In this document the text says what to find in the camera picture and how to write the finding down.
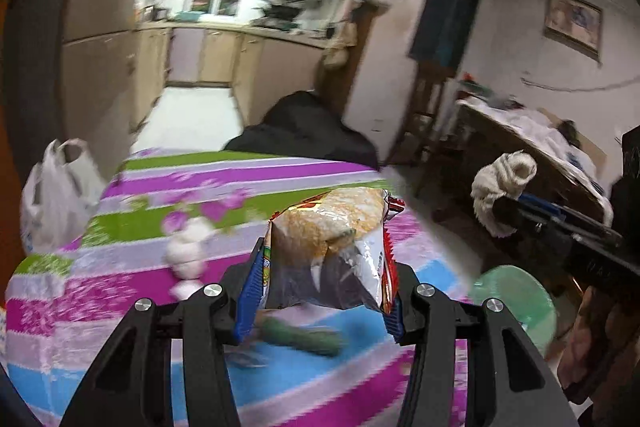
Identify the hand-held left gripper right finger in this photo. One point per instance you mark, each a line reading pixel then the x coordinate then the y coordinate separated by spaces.
pixel 394 312

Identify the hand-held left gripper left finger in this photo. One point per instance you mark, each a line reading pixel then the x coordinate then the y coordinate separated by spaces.
pixel 252 302

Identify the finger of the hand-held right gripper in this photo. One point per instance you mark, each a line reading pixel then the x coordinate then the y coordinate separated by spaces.
pixel 550 227

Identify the white knitted sock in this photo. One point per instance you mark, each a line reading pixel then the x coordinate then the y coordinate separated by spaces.
pixel 500 187

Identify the silver snack bag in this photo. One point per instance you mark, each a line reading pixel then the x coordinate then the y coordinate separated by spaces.
pixel 330 227

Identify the person's right hand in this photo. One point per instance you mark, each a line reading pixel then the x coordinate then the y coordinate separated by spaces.
pixel 590 337

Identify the green cloth roll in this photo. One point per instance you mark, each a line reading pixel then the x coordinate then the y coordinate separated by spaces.
pixel 300 339

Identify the green plastic stool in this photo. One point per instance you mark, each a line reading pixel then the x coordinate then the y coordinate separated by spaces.
pixel 520 302

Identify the white fluffy plush cloth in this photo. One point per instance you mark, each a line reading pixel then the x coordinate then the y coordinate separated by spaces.
pixel 187 252

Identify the white sheet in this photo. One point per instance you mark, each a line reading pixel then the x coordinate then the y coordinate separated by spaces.
pixel 540 127

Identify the dark wooden side table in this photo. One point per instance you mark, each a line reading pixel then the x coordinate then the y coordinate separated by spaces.
pixel 495 132

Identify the striped floral tablecloth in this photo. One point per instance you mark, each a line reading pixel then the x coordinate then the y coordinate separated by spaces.
pixel 125 332

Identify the wooden chair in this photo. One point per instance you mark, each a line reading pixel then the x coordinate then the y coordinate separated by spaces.
pixel 425 97

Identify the black bag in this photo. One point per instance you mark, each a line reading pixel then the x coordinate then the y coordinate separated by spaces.
pixel 300 127

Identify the dark hanging towels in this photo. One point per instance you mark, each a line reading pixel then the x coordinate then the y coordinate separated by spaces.
pixel 445 7

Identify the beige kitchen cabinets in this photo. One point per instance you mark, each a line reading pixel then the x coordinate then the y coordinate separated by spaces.
pixel 215 57

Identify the hanging beige cloth bags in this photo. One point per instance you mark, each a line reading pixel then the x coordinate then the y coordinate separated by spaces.
pixel 340 47

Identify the grey refrigerator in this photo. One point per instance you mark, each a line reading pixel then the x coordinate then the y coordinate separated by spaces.
pixel 100 57

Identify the black wok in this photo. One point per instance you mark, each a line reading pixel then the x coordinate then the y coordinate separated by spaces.
pixel 277 11

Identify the teal basin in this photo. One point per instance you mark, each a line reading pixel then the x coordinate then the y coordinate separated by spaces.
pixel 190 16

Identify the framed wall picture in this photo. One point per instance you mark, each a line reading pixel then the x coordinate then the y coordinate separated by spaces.
pixel 572 24

